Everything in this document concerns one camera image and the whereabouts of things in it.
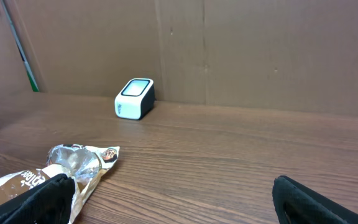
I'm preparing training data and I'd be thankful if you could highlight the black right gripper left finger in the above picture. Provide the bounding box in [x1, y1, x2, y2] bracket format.
[0, 174, 75, 224]

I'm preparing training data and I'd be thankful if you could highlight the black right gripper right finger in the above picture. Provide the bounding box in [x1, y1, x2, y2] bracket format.
[272, 175, 358, 224]

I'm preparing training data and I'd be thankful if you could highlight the dried mushroom plastic bag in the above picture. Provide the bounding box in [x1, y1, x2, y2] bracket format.
[0, 144, 120, 223]

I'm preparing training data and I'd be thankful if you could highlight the white barcode scanner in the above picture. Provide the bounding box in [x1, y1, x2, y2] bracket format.
[114, 78, 155, 120]

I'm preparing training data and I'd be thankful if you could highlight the white green pole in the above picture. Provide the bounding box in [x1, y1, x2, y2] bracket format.
[1, 0, 39, 92]

